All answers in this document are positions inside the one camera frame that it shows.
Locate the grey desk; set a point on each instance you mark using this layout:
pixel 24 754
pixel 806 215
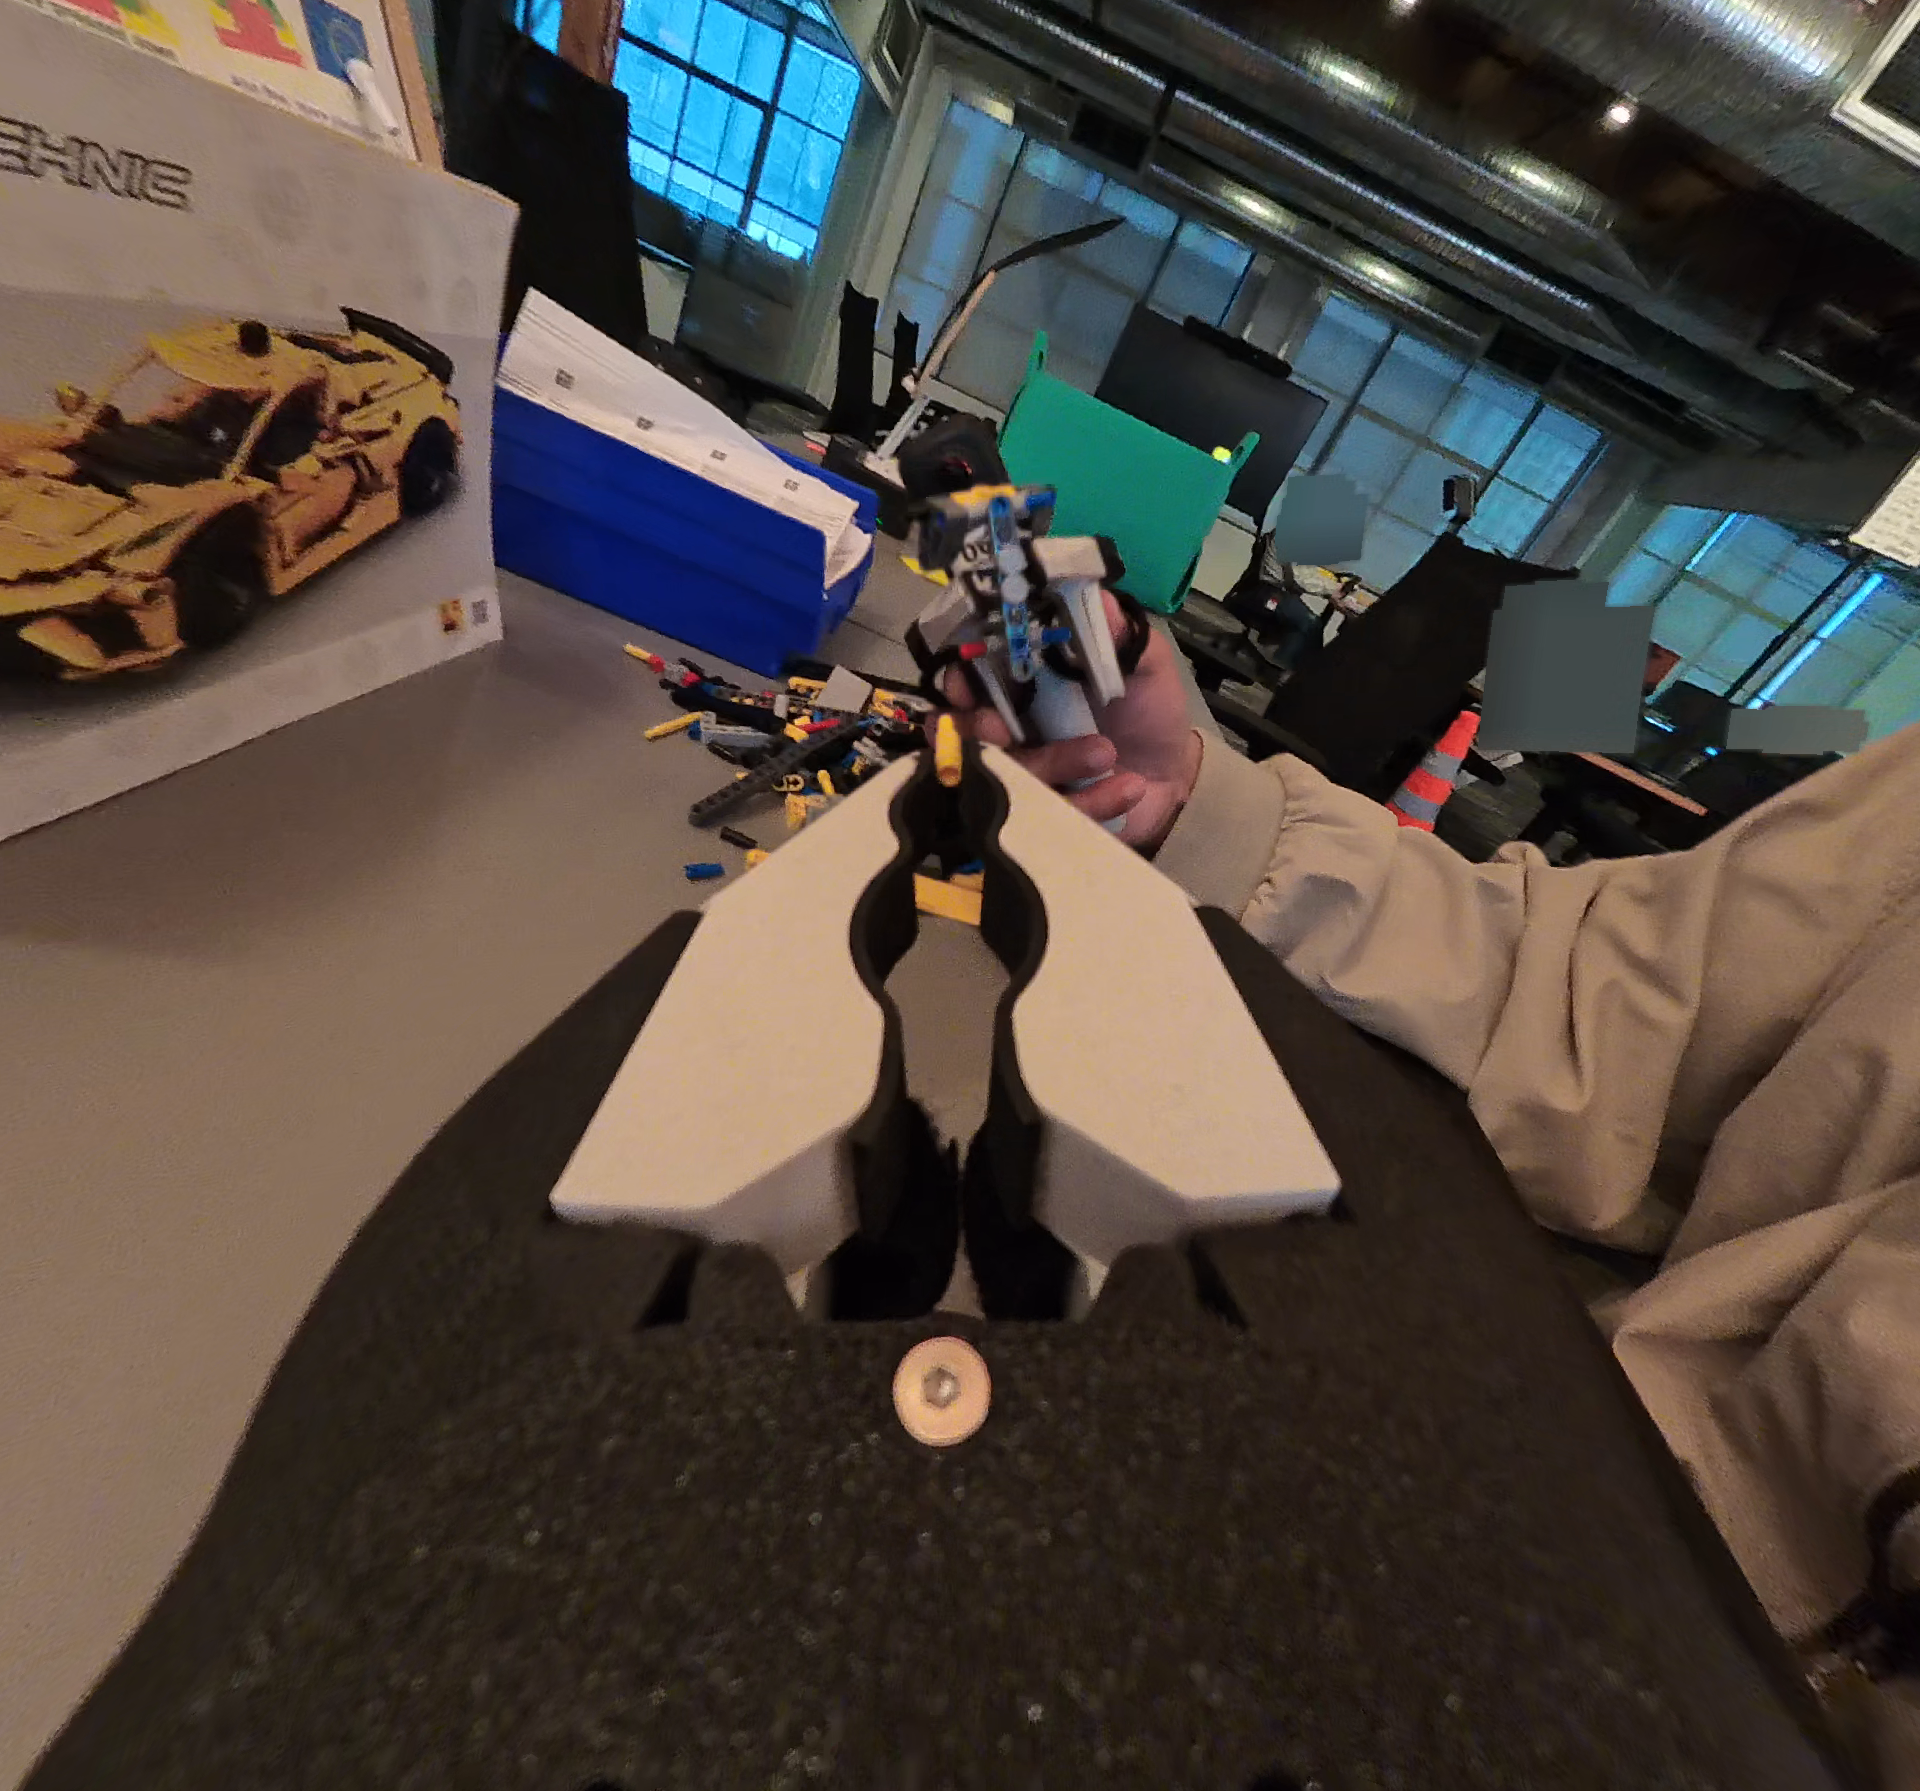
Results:
pixel 301 1041

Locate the orange traffic cone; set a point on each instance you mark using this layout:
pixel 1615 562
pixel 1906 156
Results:
pixel 1439 777

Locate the black tilted board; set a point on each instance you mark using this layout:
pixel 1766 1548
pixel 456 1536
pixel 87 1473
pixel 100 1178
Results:
pixel 1410 652

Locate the pile of toy bricks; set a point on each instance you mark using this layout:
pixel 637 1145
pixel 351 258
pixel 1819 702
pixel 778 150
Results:
pixel 795 747

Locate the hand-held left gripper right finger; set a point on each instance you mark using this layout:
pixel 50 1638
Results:
pixel 1169 1071

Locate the person's right forearm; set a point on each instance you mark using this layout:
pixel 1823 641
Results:
pixel 1499 983

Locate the yellow toy pin connector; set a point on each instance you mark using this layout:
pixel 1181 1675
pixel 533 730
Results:
pixel 946 754

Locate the person's right hand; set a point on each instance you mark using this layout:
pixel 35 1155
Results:
pixel 1160 747

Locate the blue storage bin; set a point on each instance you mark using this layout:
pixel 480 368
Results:
pixel 632 559

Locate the grey toy brick assembly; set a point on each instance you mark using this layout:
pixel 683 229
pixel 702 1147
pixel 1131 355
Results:
pixel 992 575

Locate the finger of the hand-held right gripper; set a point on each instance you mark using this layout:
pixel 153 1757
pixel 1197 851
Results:
pixel 1105 607
pixel 936 635

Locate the white air vent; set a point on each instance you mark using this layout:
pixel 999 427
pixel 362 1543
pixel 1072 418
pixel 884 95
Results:
pixel 1891 80

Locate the black upright panel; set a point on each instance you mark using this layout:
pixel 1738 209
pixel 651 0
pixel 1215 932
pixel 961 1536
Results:
pixel 523 175

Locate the long dark grey beam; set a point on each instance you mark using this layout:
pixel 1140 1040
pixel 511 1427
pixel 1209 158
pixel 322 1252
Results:
pixel 756 787

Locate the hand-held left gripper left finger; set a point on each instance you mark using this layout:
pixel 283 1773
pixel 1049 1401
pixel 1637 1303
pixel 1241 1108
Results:
pixel 722 1071

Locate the teal folding bin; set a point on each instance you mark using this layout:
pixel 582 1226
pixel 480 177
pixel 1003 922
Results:
pixel 1140 484

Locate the blue bin with papers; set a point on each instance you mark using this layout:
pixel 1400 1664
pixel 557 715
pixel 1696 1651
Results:
pixel 644 395

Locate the white instruction booklet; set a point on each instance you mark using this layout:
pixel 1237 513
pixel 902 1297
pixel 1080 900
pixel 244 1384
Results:
pixel 257 472

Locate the black monitor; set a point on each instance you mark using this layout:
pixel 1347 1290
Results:
pixel 1215 388

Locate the person's beige jacket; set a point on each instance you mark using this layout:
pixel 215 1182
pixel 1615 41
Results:
pixel 1755 1401

